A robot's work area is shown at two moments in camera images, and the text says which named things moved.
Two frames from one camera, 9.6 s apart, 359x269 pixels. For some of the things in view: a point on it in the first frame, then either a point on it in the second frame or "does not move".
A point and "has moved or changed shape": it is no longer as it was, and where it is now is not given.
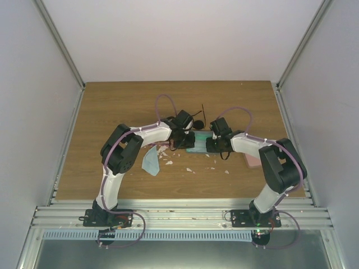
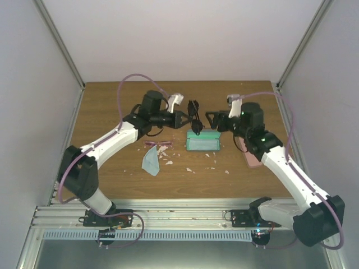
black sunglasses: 199,124 has moved or changed shape
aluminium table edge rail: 182,215 does not move
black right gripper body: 215,148 → 240,129
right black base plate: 248,218 does not move
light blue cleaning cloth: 150,162 does not move
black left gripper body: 184,142 → 173,124
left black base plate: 99,217 does not move
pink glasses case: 252,161 does not move
